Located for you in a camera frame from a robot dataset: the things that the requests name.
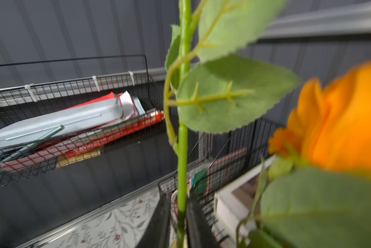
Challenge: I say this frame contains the orange rose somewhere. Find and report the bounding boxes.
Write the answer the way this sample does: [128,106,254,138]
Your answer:
[163,1,301,248]
[236,61,371,248]

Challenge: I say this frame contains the white plastic case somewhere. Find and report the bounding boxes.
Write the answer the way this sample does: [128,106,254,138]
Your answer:
[0,98,122,148]

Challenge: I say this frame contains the colourful paper sheets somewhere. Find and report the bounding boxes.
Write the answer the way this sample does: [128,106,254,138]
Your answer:
[192,148,247,196]

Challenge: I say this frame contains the red folder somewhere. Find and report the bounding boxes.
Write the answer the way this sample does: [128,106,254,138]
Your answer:
[0,92,164,172]

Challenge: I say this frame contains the orange rose front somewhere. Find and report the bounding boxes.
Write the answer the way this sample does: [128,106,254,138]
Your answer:
[163,1,301,248]

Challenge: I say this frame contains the black wire wall basket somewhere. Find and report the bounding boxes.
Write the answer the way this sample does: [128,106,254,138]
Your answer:
[0,54,164,188]

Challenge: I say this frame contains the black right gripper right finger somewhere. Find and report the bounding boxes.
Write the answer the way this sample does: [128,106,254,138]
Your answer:
[186,194,220,248]

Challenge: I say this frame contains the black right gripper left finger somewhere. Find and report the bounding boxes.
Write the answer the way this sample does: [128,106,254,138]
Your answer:
[136,193,171,248]

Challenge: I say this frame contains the black wire desk organizer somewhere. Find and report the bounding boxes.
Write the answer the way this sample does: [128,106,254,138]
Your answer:
[157,117,282,246]

